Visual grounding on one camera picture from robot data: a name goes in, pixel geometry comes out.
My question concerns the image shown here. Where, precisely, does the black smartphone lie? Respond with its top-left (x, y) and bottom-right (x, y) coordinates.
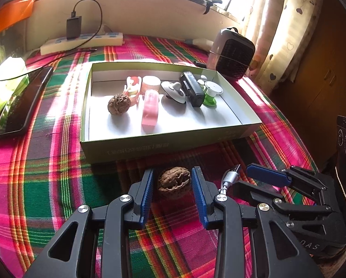
top-left (0, 66), bottom-right (54, 139)

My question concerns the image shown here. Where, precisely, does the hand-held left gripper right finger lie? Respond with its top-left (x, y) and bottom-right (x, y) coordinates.
top-left (191, 166), bottom-right (321, 278)

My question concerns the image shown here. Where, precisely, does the black charger with cable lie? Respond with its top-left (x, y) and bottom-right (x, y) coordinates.
top-left (0, 0), bottom-right (103, 84)

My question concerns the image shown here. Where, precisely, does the black rectangular device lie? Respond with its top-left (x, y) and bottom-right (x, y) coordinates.
top-left (179, 71), bottom-right (206, 107)

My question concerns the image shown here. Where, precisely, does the small round jar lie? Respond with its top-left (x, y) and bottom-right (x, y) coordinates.
top-left (141, 76), bottom-right (162, 95)

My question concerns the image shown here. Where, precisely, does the green and white spool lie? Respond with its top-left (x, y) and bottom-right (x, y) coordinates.
top-left (202, 81), bottom-right (224, 107)

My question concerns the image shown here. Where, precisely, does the wooden cabinet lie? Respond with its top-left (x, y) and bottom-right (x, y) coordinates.
top-left (270, 0), bottom-right (346, 168)

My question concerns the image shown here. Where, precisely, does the white power strip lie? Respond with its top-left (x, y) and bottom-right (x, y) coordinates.
top-left (40, 32), bottom-right (124, 55)

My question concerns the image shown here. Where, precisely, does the white plastic object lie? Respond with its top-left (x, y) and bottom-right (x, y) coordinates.
top-left (184, 37), bottom-right (214, 51)

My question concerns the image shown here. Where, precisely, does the small grey fan heater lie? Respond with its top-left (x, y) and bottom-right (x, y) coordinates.
top-left (207, 27), bottom-right (255, 79)

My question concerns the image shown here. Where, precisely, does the red and white small toy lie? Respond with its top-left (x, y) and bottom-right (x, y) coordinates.
top-left (124, 76), bottom-right (143, 103)

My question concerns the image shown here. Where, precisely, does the green tissue pack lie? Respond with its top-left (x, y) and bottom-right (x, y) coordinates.
top-left (0, 57), bottom-right (29, 122)

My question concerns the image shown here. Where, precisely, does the heart print curtain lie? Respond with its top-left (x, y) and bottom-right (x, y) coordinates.
top-left (242, 0), bottom-right (325, 93)

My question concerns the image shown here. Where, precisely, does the grey round knobbed holder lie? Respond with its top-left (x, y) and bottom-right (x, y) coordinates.
top-left (160, 80), bottom-right (188, 105)

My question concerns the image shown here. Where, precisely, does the shallow cardboard box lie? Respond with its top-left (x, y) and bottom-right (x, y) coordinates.
top-left (80, 61), bottom-right (262, 164)

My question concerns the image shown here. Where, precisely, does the plaid tablecloth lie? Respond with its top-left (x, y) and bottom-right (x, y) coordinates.
top-left (0, 33), bottom-right (319, 278)

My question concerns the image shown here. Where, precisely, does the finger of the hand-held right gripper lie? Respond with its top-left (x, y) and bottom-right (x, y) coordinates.
top-left (234, 180), bottom-right (340, 232)
top-left (246, 164), bottom-right (335, 206)

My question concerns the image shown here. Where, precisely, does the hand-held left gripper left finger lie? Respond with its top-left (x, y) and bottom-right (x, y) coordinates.
top-left (22, 167), bottom-right (155, 278)

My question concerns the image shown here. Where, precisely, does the silver cable connector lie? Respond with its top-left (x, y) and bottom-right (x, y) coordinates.
top-left (218, 164), bottom-right (241, 194)

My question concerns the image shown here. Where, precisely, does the black clip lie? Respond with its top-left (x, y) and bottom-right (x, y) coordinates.
top-left (202, 0), bottom-right (223, 15)

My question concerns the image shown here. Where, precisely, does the pink silicone strap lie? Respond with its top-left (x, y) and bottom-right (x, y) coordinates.
top-left (141, 90), bottom-right (160, 132)

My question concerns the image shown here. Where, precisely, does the brown walnut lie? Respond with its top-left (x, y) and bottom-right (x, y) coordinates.
top-left (107, 93), bottom-right (132, 116)
top-left (157, 166), bottom-right (191, 200)

